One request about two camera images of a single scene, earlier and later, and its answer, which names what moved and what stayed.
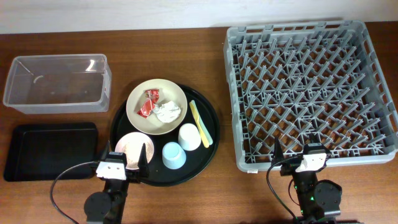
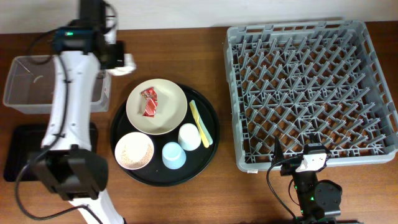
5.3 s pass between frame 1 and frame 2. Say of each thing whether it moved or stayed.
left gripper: moved
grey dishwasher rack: stayed
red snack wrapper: moved
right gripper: stayed
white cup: stayed
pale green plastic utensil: stayed
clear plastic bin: stayed
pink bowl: stayed
